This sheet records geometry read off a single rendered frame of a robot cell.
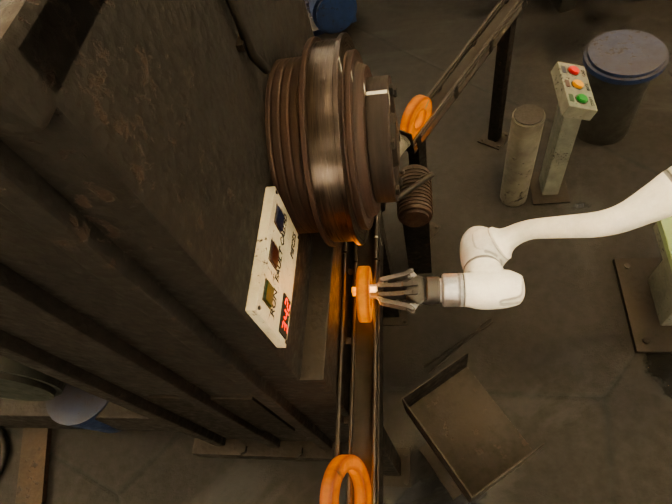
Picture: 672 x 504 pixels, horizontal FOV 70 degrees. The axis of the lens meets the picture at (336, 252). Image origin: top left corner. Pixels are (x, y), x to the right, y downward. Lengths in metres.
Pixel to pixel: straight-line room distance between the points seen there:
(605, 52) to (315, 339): 1.82
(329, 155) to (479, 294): 0.57
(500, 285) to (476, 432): 0.38
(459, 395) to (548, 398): 0.71
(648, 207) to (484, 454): 0.69
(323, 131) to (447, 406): 0.80
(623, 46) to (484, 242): 1.37
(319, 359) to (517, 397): 1.04
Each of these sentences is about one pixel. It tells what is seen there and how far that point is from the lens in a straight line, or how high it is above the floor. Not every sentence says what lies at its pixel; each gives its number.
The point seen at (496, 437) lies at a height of 0.59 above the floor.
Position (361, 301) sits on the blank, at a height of 0.80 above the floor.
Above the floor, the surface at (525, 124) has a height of 0.52.
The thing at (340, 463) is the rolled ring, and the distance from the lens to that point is 1.19.
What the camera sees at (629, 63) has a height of 0.43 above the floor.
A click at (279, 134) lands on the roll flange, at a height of 1.28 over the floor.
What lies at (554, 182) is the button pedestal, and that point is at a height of 0.10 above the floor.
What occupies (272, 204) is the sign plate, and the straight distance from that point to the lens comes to 0.92.
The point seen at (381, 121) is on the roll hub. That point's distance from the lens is 1.00.
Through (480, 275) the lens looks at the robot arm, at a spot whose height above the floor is 0.79.
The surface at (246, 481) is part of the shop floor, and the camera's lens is 2.07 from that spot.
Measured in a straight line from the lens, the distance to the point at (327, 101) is 0.94.
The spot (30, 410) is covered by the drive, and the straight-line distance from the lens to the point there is 2.33.
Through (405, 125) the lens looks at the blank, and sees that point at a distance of 1.70.
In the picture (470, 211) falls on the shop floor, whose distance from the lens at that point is 2.36.
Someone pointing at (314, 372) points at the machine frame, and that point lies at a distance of 1.14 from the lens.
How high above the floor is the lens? 1.93
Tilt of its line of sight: 57 degrees down
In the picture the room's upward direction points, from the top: 21 degrees counter-clockwise
